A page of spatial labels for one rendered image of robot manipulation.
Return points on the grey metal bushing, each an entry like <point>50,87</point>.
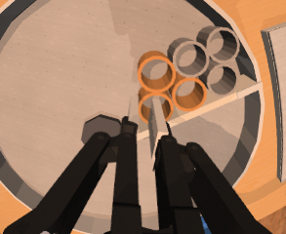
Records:
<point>200,63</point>
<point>226,86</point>
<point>230,47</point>

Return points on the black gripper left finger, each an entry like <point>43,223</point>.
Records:
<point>60,208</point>

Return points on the bronze bushing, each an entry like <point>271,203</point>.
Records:
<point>192,101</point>
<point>156,85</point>
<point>167,106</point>

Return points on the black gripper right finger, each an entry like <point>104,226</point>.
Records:
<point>184,170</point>

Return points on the blue shallow tray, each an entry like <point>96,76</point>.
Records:
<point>206,229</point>

